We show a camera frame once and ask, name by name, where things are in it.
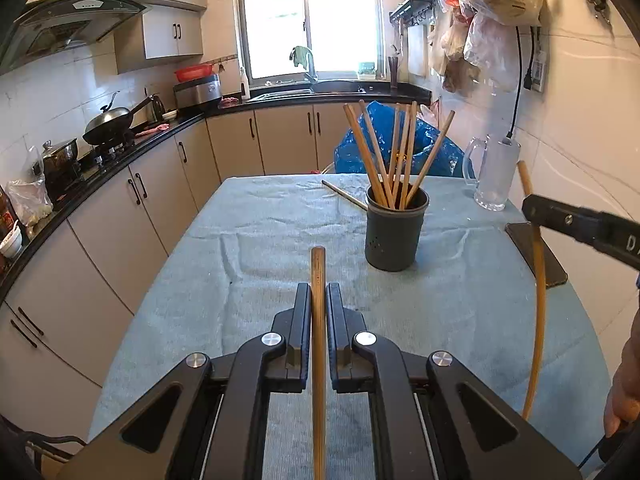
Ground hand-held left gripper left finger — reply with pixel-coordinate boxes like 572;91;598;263
60;282;313;480

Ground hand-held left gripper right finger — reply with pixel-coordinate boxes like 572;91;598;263
326;282;583;480

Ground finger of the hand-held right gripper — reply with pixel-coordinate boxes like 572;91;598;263
522;193;604;247

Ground wooden chopstick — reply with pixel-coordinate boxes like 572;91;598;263
321;179;369;209
310;246;328;480
516;160;547;421

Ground dark grey chopstick holder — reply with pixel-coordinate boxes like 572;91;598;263
365;183;431;272

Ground bunch of chopsticks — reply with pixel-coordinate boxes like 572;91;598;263
342;101;457;211

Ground person's right hand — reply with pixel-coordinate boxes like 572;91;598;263
603;310;640;437

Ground dark brown coaster tile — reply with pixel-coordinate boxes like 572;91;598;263
505;221;569;289

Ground clear glass pitcher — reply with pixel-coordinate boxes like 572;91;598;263
462;134;522;212

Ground light blue tablecloth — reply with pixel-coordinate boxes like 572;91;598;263
87;174;613;480

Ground blue plastic bag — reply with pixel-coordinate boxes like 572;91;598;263
334;101;476;180

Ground clear white plastic bag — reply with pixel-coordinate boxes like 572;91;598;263
462;10;522;95

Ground lower kitchen cabinets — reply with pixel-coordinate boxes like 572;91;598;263
0;102;432;406

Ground white hanging towel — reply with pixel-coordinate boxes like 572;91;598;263
407;25;429;79

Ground black kitchen countertop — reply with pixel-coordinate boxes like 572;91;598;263
0;82;432;301

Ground steel sink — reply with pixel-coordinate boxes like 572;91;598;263
250;87;314;101

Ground gas stove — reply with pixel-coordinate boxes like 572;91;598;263
75;135;139;169

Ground steel faucet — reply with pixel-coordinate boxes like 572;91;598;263
301;50;320;84

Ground black wok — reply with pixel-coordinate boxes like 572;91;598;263
82;91;156;146

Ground red plastic basket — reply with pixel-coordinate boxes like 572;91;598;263
175;64;214;83

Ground steel pot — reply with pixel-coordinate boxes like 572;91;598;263
40;139;81;181

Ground white bowl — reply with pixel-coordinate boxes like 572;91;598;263
0;225;24;260

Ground kitchen window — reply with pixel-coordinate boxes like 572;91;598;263
235;0;387;82

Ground range hood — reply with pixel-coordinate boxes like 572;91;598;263
0;0;152;77

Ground black power cable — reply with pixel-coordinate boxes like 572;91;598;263
506;25;534;144

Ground white wall socket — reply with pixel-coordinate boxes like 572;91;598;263
530;30;549;94

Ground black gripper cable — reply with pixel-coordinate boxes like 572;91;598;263
25;434;89;464

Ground black wall rack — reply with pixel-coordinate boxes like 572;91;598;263
389;0;441;26

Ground upper wall cabinets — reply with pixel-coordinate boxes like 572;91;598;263
25;0;209;74

